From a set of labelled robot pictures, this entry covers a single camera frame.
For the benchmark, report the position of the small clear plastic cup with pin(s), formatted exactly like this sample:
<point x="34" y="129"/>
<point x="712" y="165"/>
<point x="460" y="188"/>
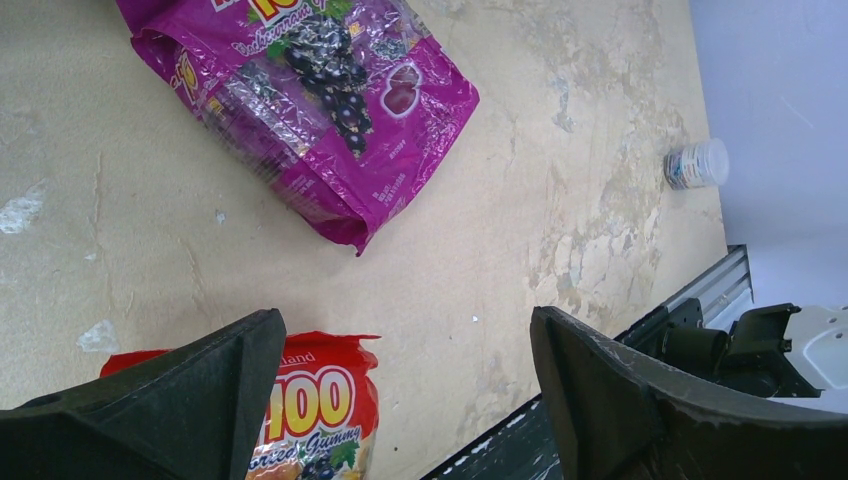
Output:
<point x="697" y="165"/>

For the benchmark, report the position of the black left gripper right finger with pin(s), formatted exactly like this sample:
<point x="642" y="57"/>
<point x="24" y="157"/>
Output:
<point x="717" y="433"/>

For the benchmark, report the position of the red gummy candy bag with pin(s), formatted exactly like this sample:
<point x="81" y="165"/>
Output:
<point x="323" y="412"/>

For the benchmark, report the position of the purple gummy candy bag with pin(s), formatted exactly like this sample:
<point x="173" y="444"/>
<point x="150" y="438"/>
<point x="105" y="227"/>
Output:
<point x="345" y="108"/>

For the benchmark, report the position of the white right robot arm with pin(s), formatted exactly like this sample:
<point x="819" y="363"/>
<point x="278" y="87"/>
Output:
<point x="786" y="353"/>

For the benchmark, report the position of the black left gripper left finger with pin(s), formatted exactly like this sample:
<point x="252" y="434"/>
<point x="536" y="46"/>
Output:
<point x="192" y="413"/>

